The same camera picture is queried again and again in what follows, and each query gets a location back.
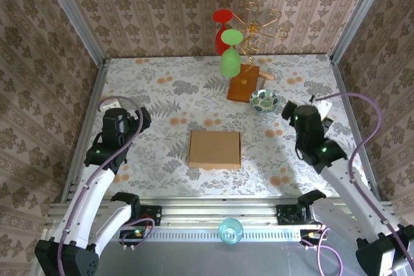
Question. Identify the right small black controller board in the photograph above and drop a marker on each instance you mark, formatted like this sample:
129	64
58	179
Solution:
307	234

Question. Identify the aluminium table side rail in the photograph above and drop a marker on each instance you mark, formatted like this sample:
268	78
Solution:
337	74
98	82

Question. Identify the left small black controller board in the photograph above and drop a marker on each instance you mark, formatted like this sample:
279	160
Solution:
129	234

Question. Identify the green leaf patterned bowl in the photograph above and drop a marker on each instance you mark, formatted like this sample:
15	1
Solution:
264	101

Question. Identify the floral tablecloth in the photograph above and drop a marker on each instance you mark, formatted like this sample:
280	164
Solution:
161	79

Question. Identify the blue transparent plastic cup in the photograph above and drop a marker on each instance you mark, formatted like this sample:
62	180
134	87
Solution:
230	230

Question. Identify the grey metal sheet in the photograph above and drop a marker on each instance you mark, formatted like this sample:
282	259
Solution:
194	260

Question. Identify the brown cardboard box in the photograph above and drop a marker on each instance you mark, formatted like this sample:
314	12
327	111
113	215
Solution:
215	150

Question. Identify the brown wooden box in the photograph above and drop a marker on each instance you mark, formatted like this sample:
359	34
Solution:
242	85

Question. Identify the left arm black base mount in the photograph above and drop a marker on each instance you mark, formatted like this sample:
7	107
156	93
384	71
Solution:
156	214

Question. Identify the red plastic wine glass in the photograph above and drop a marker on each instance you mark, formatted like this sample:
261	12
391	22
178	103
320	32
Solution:
222	15

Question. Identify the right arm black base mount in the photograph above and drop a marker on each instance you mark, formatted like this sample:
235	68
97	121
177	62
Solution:
284	214

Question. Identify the aluminium mounting rail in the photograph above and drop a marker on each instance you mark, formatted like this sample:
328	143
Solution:
220	211

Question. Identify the small black controller board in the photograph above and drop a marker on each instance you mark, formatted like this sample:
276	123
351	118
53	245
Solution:
307	234
129	234

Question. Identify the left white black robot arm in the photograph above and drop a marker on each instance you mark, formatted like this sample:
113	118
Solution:
90	192

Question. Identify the aluminium frame post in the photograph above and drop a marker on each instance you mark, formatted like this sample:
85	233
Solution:
360	14
73	14

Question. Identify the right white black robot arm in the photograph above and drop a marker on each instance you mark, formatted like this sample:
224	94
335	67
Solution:
349	185

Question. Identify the green plastic wine glass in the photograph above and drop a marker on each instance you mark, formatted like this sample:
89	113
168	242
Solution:
230	62

